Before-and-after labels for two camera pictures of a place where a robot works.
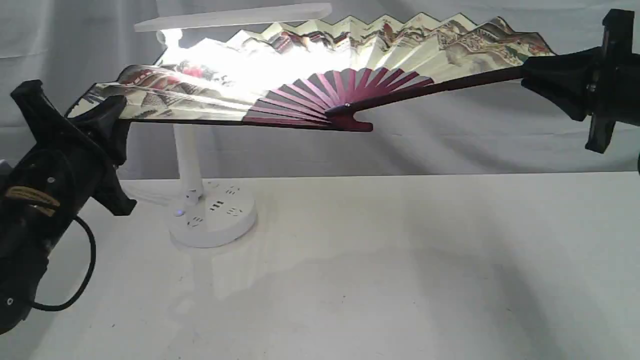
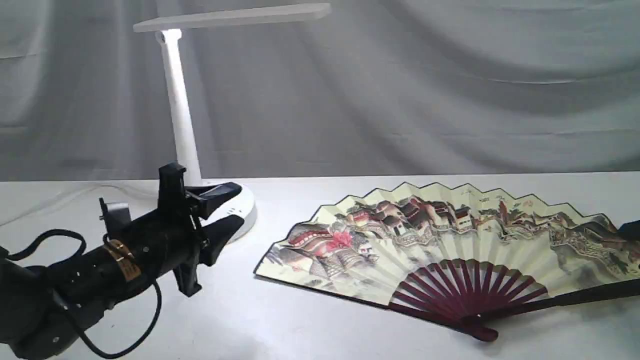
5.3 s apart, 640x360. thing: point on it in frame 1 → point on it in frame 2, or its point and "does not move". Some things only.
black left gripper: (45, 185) → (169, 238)
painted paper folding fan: (343, 73) → (472, 257)
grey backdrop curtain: (62, 45) does not move
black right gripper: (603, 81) → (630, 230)
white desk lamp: (207, 214) does not move
